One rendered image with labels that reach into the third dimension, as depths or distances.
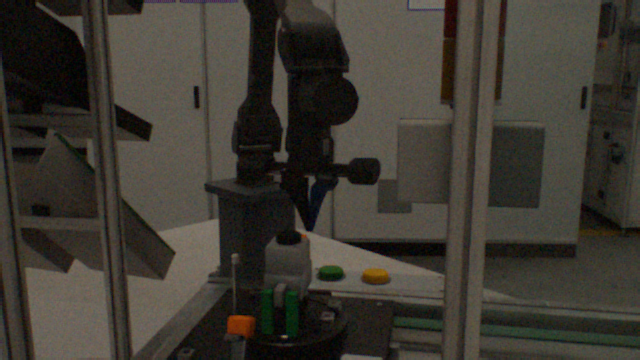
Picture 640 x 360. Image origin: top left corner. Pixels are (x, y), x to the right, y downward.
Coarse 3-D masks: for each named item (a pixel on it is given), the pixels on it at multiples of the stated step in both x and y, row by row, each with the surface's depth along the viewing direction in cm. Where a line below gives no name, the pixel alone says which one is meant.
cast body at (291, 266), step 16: (272, 240) 68; (288, 240) 66; (304, 240) 68; (272, 256) 66; (288, 256) 66; (304, 256) 66; (272, 272) 66; (288, 272) 66; (304, 272) 67; (272, 288) 66; (288, 288) 66; (304, 288) 67
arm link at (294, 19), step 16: (288, 0) 77; (304, 0) 78; (288, 16) 73; (304, 16) 74; (320, 16) 75; (288, 32) 72; (304, 32) 72; (320, 32) 72; (336, 32) 73; (304, 48) 72; (320, 48) 73; (336, 48) 75
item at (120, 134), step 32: (0, 0) 54; (0, 32) 54; (32, 32) 57; (64, 32) 61; (32, 64) 58; (64, 64) 62; (32, 96) 63; (64, 96) 62; (64, 128) 75; (128, 128) 72
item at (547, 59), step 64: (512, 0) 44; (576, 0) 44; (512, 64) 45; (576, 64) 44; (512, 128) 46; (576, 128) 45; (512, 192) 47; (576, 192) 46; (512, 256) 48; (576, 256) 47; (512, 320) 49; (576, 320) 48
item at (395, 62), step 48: (336, 0) 353; (384, 0) 351; (432, 0) 350; (384, 48) 357; (432, 48) 356; (384, 96) 363; (432, 96) 363; (336, 144) 371; (384, 144) 370; (336, 192) 377; (384, 192) 376; (336, 240) 386; (384, 240) 385; (432, 240) 384
